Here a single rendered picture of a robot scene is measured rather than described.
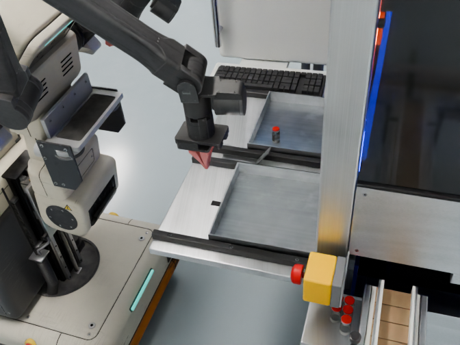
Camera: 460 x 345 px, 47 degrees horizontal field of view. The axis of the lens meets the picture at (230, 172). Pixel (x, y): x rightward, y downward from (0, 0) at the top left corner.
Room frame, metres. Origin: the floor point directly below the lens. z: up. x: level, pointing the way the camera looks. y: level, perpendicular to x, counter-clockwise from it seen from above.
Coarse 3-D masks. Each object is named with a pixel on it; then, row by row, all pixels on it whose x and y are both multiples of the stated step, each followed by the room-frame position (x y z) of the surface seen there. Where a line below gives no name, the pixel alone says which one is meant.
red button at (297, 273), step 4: (296, 264) 0.64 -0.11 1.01; (300, 264) 0.64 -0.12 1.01; (292, 268) 0.63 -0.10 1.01; (296, 268) 0.63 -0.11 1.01; (300, 268) 0.63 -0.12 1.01; (292, 272) 0.62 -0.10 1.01; (296, 272) 0.62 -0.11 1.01; (300, 272) 0.62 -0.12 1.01; (292, 276) 0.62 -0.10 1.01; (296, 276) 0.61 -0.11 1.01; (300, 276) 0.61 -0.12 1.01; (292, 280) 0.61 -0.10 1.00; (296, 280) 0.61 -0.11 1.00; (300, 280) 0.61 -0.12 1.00; (300, 284) 0.61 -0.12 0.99
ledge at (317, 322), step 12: (312, 312) 0.61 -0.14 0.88; (324, 312) 0.61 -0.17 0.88; (360, 312) 0.60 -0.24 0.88; (312, 324) 0.58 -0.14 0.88; (324, 324) 0.58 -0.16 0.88; (336, 324) 0.58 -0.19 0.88; (312, 336) 0.56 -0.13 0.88; (324, 336) 0.55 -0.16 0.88; (336, 336) 0.55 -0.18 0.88; (348, 336) 0.55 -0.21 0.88
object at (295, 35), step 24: (240, 0) 1.78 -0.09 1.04; (264, 0) 1.75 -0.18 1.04; (288, 0) 1.72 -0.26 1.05; (312, 0) 1.69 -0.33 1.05; (240, 24) 1.78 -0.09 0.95; (264, 24) 1.75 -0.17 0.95; (288, 24) 1.72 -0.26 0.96; (312, 24) 1.69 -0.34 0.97; (240, 48) 1.78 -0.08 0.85; (264, 48) 1.75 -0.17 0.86; (288, 48) 1.72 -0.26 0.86; (312, 48) 1.69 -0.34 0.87
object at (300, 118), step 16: (272, 96) 1.38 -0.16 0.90; (288, 96) 1.36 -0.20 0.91; (304, 96) 1.34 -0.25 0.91; (272, 112) 1.32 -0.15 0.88; (288, 112) 1.31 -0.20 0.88; (304, 112) 1.30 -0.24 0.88; (320, 112) 1.29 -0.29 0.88; (256, 128) 1.22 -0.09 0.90; (288, 128) 1.23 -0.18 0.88; (304, 128) 1.23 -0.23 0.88; (320, 128) 1.22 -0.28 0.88; (256, 144) 1.13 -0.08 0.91; (272, 144) 1.16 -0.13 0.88; (288, 144) 1.16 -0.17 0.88; (304, 144) 1.15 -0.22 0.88; (320, 144) 1.14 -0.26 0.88
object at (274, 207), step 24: (240, 168) 1.06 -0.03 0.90; (264, 168) 1.04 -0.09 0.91; (240, 192) 0.98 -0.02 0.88; (264, 192) 0.98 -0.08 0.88; (288, 192) 0.97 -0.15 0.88; (312, 192) 0.96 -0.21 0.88; (216, 216) 0.88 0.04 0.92; (240, 216) 0.90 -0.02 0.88; (264, 216) 0.89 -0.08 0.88; (288, 216) 0.88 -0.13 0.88; (312, 216) 0.88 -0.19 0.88; (216, 240) 0.82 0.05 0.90; (240, 240) 0.80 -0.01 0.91; (264, 240) 0.82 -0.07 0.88; (288, 240) 0.81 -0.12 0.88; (312, 240) 0.80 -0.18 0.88
